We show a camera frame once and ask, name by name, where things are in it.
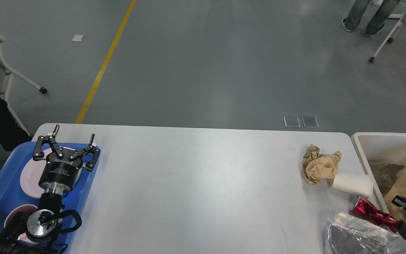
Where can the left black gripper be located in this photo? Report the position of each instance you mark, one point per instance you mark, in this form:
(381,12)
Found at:
(60,174)

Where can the pink plate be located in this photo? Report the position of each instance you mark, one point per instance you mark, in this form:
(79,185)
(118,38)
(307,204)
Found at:
(32,171)

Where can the crushed red can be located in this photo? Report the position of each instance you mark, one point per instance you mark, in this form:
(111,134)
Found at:
(364,209)

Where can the pink HOME mug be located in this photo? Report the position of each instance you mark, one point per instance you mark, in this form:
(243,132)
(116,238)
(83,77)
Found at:
(34,219)

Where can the brown paper ball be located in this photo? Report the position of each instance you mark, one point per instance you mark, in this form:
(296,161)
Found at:
(317,166)

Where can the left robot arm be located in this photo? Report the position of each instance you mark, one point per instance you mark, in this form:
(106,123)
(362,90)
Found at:
(60,238)

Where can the crumpled clear plastic wrap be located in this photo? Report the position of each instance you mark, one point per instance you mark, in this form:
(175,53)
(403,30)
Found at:
(385,173)

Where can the white paper cup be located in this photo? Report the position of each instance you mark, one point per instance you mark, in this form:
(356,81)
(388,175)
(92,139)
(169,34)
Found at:
(352,183)

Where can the white plastic bin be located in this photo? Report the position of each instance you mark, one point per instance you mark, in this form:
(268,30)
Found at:
(380,146)

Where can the blue plastic tray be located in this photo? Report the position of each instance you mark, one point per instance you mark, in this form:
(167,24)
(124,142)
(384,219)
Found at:
(12,196)

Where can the right floor outlet plate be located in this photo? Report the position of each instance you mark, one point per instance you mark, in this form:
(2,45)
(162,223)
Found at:
(310,122)

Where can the floor outlet plate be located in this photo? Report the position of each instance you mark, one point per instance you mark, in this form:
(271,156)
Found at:
(310,122)
(292,121)

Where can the left floor outlet plate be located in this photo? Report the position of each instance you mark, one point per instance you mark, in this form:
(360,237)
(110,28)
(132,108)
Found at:
(292,121)

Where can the white rolling stand right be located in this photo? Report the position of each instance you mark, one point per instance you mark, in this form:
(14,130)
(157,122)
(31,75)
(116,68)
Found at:
(393,31)

